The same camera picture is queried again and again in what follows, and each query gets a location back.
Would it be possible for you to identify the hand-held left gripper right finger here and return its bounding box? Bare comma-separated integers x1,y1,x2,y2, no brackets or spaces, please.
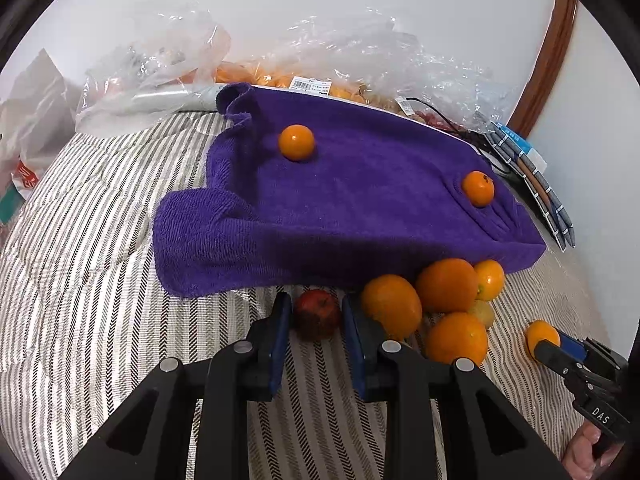
341,294,573,480

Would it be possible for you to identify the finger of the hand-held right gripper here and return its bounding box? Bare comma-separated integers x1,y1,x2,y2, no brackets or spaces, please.
535,340,583,378
557,332,628,368

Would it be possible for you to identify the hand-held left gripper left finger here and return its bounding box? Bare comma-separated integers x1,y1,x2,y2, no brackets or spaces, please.
57,292,293,480

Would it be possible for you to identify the red apple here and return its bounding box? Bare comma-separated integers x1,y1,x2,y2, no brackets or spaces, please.
292,289,342,341

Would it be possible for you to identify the large orange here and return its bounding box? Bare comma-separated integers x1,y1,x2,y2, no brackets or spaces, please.
360,274,424,341
415,258,479,314

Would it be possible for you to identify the small yellow fruit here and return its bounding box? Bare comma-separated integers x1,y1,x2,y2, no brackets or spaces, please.
467,300,496,330

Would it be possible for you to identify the purple towel covered tray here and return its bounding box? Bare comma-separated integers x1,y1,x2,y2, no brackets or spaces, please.
152,82,547,298

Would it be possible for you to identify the pack of dark red fruits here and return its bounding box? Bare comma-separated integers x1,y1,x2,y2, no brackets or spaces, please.
417,110,453,131

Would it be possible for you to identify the pack of tan fruits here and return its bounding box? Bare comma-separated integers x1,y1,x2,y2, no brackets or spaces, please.
350,87,416,116

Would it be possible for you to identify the person's right hand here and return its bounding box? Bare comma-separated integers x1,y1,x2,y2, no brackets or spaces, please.
561,424,609,480

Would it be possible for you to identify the plaid grey cloth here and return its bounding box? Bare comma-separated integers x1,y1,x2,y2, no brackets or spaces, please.
480,115,576,251

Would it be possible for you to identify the blue tissue pack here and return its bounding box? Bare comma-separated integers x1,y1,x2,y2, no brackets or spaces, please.
495,122,548,166

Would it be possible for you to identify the pack of oranges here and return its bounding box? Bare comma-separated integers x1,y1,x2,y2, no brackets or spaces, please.
215,60,371,106

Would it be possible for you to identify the clear plastic roll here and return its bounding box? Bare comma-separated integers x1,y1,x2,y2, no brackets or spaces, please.
127,85,226,111

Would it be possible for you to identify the large crinkled clear plastic wrap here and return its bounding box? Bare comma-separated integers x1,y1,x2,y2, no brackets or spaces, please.
280,7,521,131

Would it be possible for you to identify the clear plastic bag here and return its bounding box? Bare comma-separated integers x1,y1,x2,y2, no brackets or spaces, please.
75,2,233,136

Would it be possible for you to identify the white plastic bag red print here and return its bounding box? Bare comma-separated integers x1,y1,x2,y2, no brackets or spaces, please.
0,49,76,221

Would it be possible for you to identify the black cable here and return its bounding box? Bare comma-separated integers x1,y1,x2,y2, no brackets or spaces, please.
405,96,511,176

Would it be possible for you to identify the brown wooden door frame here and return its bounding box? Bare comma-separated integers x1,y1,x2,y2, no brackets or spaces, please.
510,0,578,138

